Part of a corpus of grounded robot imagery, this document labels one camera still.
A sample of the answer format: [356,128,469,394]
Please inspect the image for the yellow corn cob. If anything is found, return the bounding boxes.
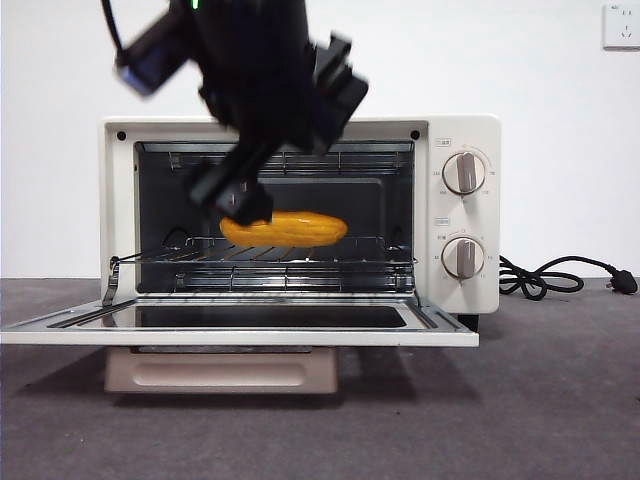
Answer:
[219,209,350,249]

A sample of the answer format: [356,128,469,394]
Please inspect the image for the white wall socket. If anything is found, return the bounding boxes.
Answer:
[602,3,640,51]

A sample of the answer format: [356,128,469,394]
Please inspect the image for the black power cable with plug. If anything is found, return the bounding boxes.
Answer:
[498,255,640,301]

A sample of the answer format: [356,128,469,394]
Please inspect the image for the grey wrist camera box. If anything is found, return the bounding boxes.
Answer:
[115,12,194,99]

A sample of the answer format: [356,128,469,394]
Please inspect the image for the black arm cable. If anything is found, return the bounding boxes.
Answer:
[99,0,129,56]

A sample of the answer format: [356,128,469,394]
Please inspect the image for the wire oven rack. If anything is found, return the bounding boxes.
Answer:
[102,234,419,306]

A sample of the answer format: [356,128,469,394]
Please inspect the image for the cream oven knob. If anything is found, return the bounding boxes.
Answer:
[443,152,487,195]
[442,236,486,280]

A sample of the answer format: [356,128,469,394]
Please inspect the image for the cream Toshiba toaster oven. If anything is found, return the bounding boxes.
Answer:
[98,114,501,331]

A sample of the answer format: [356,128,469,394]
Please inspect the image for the oven door with beige handle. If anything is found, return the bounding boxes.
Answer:
[0,298,480,396]

